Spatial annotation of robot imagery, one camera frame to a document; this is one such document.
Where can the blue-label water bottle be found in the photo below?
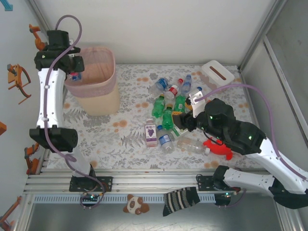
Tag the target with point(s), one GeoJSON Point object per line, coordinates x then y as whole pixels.
{"type": "Point", "coordinates": [186, 84]}
{"type": "Point", "coordinates": [198, 89]}

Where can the red-label clear bottle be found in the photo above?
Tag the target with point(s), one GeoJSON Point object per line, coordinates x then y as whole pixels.
{"type": "Point", "coordinates": [173, 89]}

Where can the blue-capped Pepsi bottle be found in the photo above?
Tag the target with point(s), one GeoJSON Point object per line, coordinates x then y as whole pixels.
{"type": "Point", "coordinates": [75, 77]}
{"type": "Point", "coordinates": [165, 139]}

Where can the clear unlabelled plastic bottle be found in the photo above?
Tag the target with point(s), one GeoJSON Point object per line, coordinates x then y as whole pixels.
{"type": "Point", "coordinates": [190, 144]}

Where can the grape juice bottle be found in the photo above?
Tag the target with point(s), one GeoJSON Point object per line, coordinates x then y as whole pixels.
{"type": "Point", "coordinates": [151, 133]}

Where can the white-capped blue-label clear bottle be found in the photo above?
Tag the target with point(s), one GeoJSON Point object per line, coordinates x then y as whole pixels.
{"type": "Point", "coordinates": [161, 83]}

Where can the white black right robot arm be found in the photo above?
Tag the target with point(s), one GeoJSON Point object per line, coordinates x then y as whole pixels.
{"type": "Point", "coordinates": [264, 156]}

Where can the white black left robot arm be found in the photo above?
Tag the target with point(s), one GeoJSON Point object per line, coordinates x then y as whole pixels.
{"type": "Point", "coordinates": [49, 96]}

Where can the beige slatted waste bin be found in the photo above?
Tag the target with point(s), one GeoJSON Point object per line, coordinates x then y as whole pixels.
{"type": "Point", "coordinates": [101, 103]}

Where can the red toy fish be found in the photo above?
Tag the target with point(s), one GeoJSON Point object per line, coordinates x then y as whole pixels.
{"type": "Point", "coordinates": [216, 150]}

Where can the white tissue box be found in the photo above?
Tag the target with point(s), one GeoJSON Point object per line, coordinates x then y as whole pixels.
{"type": "Point", "coordinates": [207, 69]}

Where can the floral tablecloth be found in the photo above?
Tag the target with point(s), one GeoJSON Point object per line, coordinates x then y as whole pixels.
{"type": "Point", "coordinates": [134, 154]}

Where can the pink mesh waste basket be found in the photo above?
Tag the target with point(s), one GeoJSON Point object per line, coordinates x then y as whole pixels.
{"type": "Point", "coordinates": [96, 92]}

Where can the black striped sock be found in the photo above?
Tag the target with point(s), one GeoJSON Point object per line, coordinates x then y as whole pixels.
{"type": "Point", "coordinates": [178, 199]}

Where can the small controller circuit board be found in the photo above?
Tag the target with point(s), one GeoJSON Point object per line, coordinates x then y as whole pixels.
{"type": "Point", "coordinates": [92, 197]}
{"type": "Point", "coordinates": [227, 194]}

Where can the brown white panda plush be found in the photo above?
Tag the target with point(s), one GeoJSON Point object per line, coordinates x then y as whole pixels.
{"type": "Point", "coordinates": [133, 204]}

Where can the aluminium frame post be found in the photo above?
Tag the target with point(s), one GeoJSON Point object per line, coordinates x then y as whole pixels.
{"type": "Point", "coordinates": [41, 13]}
{"type": "Point", "coordinates": [269, 24]}

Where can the aluminium frame rail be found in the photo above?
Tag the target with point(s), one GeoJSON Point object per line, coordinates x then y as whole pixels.
{"type": "Point", "coordinates": [154, 180]}

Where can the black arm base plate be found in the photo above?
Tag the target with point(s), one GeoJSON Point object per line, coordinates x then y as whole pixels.
{"type": "Point", "coordinates": [106, 184]}
{"type": "Point", "coordinates": [203, 183]}

